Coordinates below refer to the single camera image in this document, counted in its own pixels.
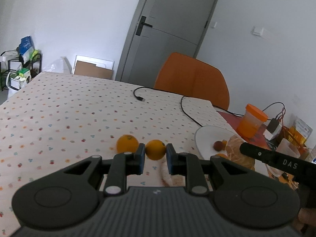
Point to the orange lidded plastic cup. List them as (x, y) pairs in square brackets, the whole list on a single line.
[(251, 121)]

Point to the orange red table mat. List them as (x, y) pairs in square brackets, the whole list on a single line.
[(258, 140)]

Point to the brown cardboard sheet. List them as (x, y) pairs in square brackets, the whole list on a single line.
[(89, 69)]

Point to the large orange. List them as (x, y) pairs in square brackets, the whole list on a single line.
[(222, 155), (127, 143)]

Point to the green white box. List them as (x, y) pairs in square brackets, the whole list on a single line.
[(20, 79)]

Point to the blue plastic bag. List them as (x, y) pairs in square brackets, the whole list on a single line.
[(26, 47)]

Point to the black door handle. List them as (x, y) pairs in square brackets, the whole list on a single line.
[(141, 24)]

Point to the white wall switch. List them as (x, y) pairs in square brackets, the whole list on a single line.
[(257, 31)]

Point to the white plastic bag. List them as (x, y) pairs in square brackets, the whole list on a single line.
[(60, 65)]

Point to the large orange on table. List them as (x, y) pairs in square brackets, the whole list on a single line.
[(127, 143)]

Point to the person's right hand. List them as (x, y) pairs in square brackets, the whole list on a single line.
[(305, 222)]

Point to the black metal shelf rack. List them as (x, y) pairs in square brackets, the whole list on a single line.
[(12, 62)]

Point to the small orange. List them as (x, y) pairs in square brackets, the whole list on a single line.
[(155, 150)]

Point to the dark red small fruit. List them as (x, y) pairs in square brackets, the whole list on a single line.
[(218, 146)]

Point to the white power adapter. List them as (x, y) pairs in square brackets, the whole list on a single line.
[(272, 130)]

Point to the white round plate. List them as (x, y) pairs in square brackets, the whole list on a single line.
[(206, 136)]

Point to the small orange kumquat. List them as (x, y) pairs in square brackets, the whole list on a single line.
[(224, 142)]

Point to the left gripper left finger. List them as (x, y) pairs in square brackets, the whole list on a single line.
[(121, 166)]

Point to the white framed board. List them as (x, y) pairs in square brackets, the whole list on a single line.
[(106, 64)]

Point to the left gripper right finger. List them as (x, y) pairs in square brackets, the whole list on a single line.
[(187, 165)]

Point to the orange chair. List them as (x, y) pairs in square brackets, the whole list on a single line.
[(190, 77)]

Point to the peeled orange fruit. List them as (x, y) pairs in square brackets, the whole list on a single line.
[(234, 154)]

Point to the dotted white tablecloth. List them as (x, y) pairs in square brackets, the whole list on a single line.
[(60, 119)]

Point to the grey door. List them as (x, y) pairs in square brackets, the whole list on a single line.
[(179, 26)]

